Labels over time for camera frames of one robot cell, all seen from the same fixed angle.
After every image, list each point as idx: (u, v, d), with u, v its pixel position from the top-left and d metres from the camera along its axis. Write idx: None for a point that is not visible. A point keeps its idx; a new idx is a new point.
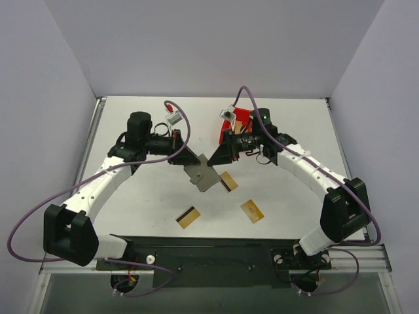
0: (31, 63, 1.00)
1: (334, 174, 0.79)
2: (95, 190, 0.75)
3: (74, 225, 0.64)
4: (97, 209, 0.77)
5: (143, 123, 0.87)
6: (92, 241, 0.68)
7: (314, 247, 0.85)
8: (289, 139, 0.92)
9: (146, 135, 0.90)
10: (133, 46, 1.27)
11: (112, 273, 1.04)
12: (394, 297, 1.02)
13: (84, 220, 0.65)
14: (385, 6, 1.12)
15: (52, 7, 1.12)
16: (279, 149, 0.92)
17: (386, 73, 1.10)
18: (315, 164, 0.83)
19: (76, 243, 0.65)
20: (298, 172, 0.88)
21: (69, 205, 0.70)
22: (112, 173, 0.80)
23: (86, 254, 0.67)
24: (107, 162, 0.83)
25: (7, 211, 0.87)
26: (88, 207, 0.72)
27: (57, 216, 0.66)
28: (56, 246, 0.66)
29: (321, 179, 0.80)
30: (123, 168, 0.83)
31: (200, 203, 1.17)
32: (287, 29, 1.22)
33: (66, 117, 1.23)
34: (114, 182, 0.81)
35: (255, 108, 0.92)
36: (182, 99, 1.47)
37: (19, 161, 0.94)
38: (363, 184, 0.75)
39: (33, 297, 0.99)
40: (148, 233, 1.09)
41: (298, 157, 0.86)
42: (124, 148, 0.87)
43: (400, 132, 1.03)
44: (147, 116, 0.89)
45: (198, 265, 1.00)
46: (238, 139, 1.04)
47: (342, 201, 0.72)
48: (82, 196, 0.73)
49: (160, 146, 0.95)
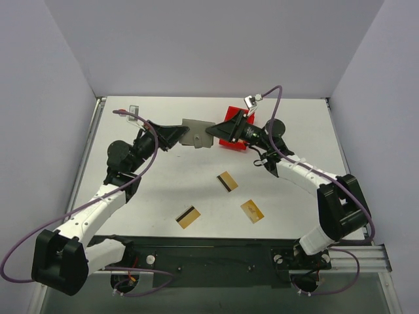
0: (31, 63, 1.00)
1: (327, 173, 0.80)
2: (89, 216, 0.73)
3: (65, 252, 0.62)
4: (90, 236, 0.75)
5: (124, 158, 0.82)
6: (82, 265, 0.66)
7: (314, 247, 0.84)
8: (288, 151, 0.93)
9: (131, 158, 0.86)
10: (133, 46, 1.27)
11: (112, 273, 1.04)
12: (394, 297, 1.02)
13: (76, 247, 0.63)
14: (385, 7, 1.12)
15: (52, 8, 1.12)
16: (277, 159, 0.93)
17: (386, 73, 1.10)
18: (308, 167, 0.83)
19: (67, 267, 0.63)
20: (296, 178, 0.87)
21: (62, 232, 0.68)
22: (108, 199, 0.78)
23: (77, 277, 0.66)
24: (103, 189, 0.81)
25: (7, 211, 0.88)
26: (81, 233, 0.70)
27: (50, 243, 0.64)
28: (46, 273, 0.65)
29: (314, 178, 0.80)
30: (118, 196, 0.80)
31: (200, 203, 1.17)
32: (286, 29, 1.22)
33: (66, 117, 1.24)
34: (109, 208, 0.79)
35: (271, 120, 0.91)
36: (181, 99, 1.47)
37: (19, 162, 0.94)
38: (355, 180, 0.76)
39: (33, 297, 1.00)
40: (148, 234, 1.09)
41: (293, 163, 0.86)
42: (120, 178, 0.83)
43: (400, 132, 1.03)
44: (124, 147, 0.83)
45: (198, 265, 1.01)
46: (247, 130, 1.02)
47: (336, 195, 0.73)
48: (76, 223, 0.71)
49: (146, 147, 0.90)
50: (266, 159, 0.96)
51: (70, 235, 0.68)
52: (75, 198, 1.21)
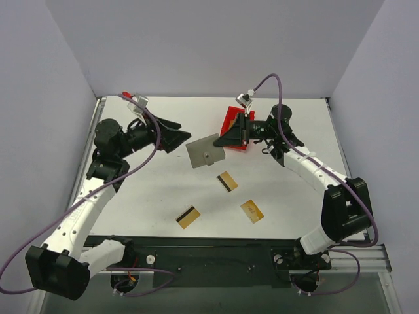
0: (31, 63, 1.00)
1: (336, 173, 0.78)
2: (76, 223, 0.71)
3: (58, 267, 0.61)
4: (84, 241, 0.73)
5: (112, 136, 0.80)
6: (80, 273, 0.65)
7: (314, 247, 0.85)
8: (297, 142, 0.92)
9: (121, 143, 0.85)
10: (133, 46, 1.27)
11: (112, 273, 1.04)
12: (393, 297, 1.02)
13: (68, 261, 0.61)
14: (385, 7, 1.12)
15: (52, 8, 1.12)
16: (286, 148, 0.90)
17: (387, 73, 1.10)
18: (317, 163, 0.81)
19: (63, 280, 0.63)
20: (302, 172, 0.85)
21: (50, 246, 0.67)
22: (93, 198, 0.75)
23: (78, 286, 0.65)
24: (87, 186, 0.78)
25: (8, 210, 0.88)
26: (70, 244, 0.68)
27: (40, 258, 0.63)
28: (45, 283, 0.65)
29: (323, 177, 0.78)
30: (105, 191, 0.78)
31: (200, 204, 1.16)
32: (286, 29, 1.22)
33: (65, 118, 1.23)
34: (97, 207, 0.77)
35: (278, 105, 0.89)
36: (181, 99, 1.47)
37: (18, 162, 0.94)
38: (364, 184, 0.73)
39: (33, 297, 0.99)
40: (148, 234, 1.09)
41: (303, 157, 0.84)
42: (104, 165, 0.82)
43: (400, 132, 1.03)
44: (115, 127, 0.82)
45: (197, 265, 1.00)
46: (253, 125, 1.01)
47: (342, 198, 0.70)
48: (63, 233, 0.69)
49: (139, 138, 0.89)
50: (273, 146, 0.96)
51: (59, 248, 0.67)
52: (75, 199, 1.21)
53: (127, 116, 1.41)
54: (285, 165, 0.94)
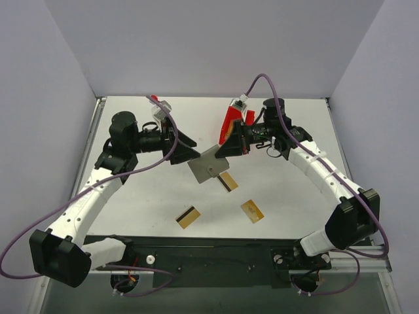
0: (30, 63, 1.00)
1: (348, 182, 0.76)
2: (81, 211, 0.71)
3: (61, 252, 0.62)
4: (87, 229, 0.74)
5: (127, 127, 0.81)
6: (81, 260, 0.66)
7: (315, 249, 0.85)
8: (304, 134, 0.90)
9: (133, 137, 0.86)
10: (133, 46, 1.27)
11: (112, 273, 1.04)
12: (393, 297, 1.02)
13: (71, 246, 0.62)
14: (385, 6, 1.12)
15: (52, 8, 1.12)
16: (292, 144, 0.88)
17: (387, 73, 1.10)
18: (330, 169, 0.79)
19: (65, 266, 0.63)
20: (311, 173, 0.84)
21: (54, 231, 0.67)
22: (100, 188, 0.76)
23: (78, 273, 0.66)
24: (94, 176, 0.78)
25: (7, 210, 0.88)
26: (74, 231, 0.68)
27: (44, 242, 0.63)
28: (47, 268, 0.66)
29: (334, 186, 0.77)
30: (111, 182, 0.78)
31: (200, 204, 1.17)
32: (286, 29, 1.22)
33: (66, 117, 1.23)
34: (103, 196, 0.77)
35: (276, 99, 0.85)
36: (181, 99, 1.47)
37: (18, 162, 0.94)
38: (377, 195, 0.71)
39: (33, 297, 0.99)
40: (148, 234, 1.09)
41: (312, 157, 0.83)
42: (112, 157, 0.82)
43: (400, 132, 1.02)
44: (131, 119, 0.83)
45: (198, 265, 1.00)
46: (250, 130, 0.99)
47: (353, 212, 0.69)
48: (68, 219, 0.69)
49: (151, 142, 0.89)
50: (275, 139, 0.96)
51: (62, 234, 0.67)
52: None
53: None
54: (289, 158, 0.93)
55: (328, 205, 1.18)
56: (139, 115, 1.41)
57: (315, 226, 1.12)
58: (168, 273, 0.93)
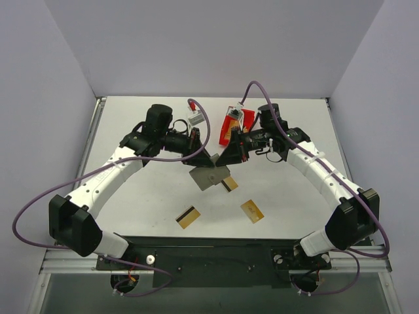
0: (30, 63, 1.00)
1: (347, 182, 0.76)
2: (101, 184, 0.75)
3: (76, 219, 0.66)
4: (104, 202, 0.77)
5: (163, 114, 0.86)
6: (92, 233, 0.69)
7: (315, 250, 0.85)
8: (302, 135, 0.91)
9: (164, 127, 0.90)
10: (133, 46, 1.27)
11: (112, 273, 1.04)
12: (393, 297, 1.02)
13: (86, 216, 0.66)
14: (385, 7, 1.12)
15: (52, 8, 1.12)
16: (291, 146, 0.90)
17: (387, 73, 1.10)
18: (329, 170, 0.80)
19: (77, 235, 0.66)
20: (309, 173, 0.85)
21: (73, 199, 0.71)
22: (121, 165, 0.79)
23: (89, 244, 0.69)
24: (117, 153, 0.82)
25: (7, 210, 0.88)
26: (91, 201, 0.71)
27: (62, 207, 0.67)
28: (59, 235, 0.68)
29: (334, 186, 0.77)
30: (133, 162, 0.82)
31: (200, 204, 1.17)
32: (286, 29, 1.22)
33: (66, 116, 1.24)
34: (123, 174, 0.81)
35: (269, 103, 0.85)
36: (181, 99, 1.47)
37: (18, 162, 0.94)
38: (377, 195, 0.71)
39: (33, 297, 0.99)
40: (148, 233, 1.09)
41: (311, 158, 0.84)
42: (138, 139, 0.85)
43: (400, 131, 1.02)
44: (169, 108, 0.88)
45: (197, 265, 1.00)
46: (248, 138, 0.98)
47: (354, 212, 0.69)
48: (88, 190, 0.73)
49: (176, 142, 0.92)
50: (272, 140, 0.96)
51: (80, 202, 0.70)
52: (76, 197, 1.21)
53: (127, 116, 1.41)
54: (287, 159, 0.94)
55: (328, 205, 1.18)
56: (139, 115, 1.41)
57: (315, 226, 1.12)
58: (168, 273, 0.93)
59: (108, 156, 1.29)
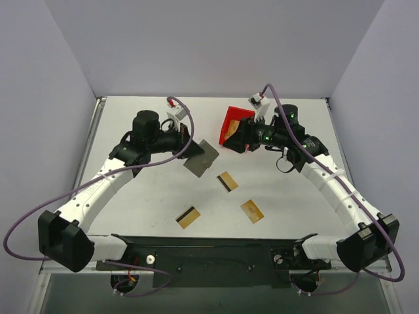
0: (30, 63, 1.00)
1: (367, 205, 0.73)
2: (91, 197, 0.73)
3: (65, 235, 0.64)
4: (94, 214, 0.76)
5: (150, 123, 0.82)
6: (84, 247, 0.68)
7: (317, 255, 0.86)
8: (320, 147, 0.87)
9: (153, 134, 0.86)
10: (133, 46, 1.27)
11: (112, 273, 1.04)
12: (394, 297, 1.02)
13: (76, 231, 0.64)
14: (385, 6, 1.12)
15: (52, 8, 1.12)
16: (308, 159, 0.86)
17: (387, 72, 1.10)
18: (348, 190, 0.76)
19: (69, 250, 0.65)
20: (325, 190, 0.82)
21: (63, 213, 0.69)
22: (111, 177, 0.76)
23: (80, 258, 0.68)
24: (107, 165, 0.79)
25: (7, 210, 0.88)
26: (81, 216, 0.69)
27: (52, 223, 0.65)
28: (52, 250, 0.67)
29: (353, 209, 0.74)
30: (124, 173, 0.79)
31: (200, 204, 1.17)
32: (286, 29, 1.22)
33: (66, 116, 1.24)
34: (113, 186, 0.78)
35: (280, 106, 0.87)
36: (181, 99, 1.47)
37: (18, 162, 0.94)
38: (397, 222, 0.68)
39: (33, 296, 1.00)
40: (148, 234, 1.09)
41: (330, 175, 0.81)
42: (127, 148, 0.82)
43: (400, 131, 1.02)
44: (155, 115, 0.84)
45: (198, 265, 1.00)
46: (258, 131, 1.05)
47: (373, 241, 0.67)
48: (77, 204, 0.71)
49: (167, 142, 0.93)
50: (288, 148, 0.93)
51: (70, 218, 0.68)
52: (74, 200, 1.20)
53: (127, 116, 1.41)
54: (301, 171, 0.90)
55: (328, 205, 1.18)
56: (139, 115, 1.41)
57: (315, 226, 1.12)
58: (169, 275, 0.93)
59: (108, 156, 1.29)
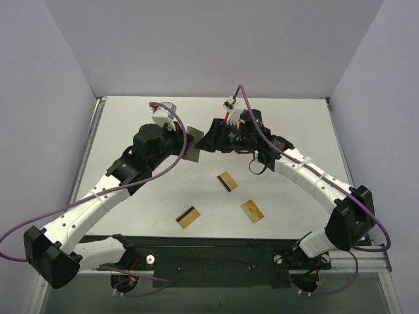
0: (30, 63, 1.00)
1: (338, 183, 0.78)
2: (78, 218, 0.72)
3: (47, 257, 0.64)
4: (80, 238, 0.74)
5: (151, 140, 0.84)
6: (69, 268, 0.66)
7: (316, 251, 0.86)
8: (285, 142, 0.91)
9: (155, 150, 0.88)
10: (133, 46, 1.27)
11: (112, 273, 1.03)
12: (394, 297, 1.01)
13: (57, 254, 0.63)
14: (385, 6, 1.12)
15: (52, 8, 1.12)
16: (277, 156, 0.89)
17: (387, 72, 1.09)
18: (318, 173, 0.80)
19: (50, 270, 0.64)
20: (299, 180, 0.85)
21: (48, 233, 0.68)
22: (103, 197, 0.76)
23: (63, 277, 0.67)
24: (102, 182, 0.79)
25: (7, 210, 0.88)
26: (65, 237, 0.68)
27: (36, 241, 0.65)
28: (36, 266, 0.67)
29: (326, 189, 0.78)
30: (117, 193, 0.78)
31: (200, 204, 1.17)
32: (286, 29, 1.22)
33: (66, 116, 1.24)
34: (105, 206, 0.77)
35: (249, 109, 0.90)
36: (181, 99, 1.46)
37: (18, 162, 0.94)
38: (368, 192, 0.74)
39: (33, 296, 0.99)
40: (149, 233, 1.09)
41: (298, 165, 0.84)
42: (127, 165, 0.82)
43: (400, 131, 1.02)
44: (157, 133, 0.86)
45: (198, 265, 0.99)
46: (228, 134, 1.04)
47: (351, 213, 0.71)
48: (63, 224, 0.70)
49: (169, 146, 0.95)
50: (258, 152, 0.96)
51: (54, 238, 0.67)
52: (74, 200, 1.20)
53: (127, 116, 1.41)
54: (273, 170, 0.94)
55: None
56: (139, 115, 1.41)
57: (314, 225, 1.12)
58: (165, 280, 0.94)
59: (108, 156, 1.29)
